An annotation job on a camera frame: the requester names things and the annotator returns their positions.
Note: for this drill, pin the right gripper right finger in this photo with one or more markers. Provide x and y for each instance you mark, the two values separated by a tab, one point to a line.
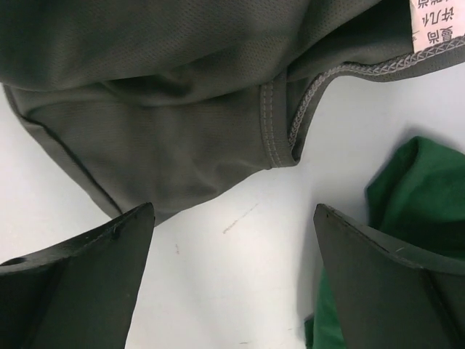
389	293

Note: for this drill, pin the green folded t shirt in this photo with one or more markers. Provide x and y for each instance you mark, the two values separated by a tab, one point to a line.
418	198

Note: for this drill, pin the grey t shirt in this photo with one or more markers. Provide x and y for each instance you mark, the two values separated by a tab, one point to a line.
175	102

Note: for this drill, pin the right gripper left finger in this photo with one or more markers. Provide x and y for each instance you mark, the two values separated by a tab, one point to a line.
80	293

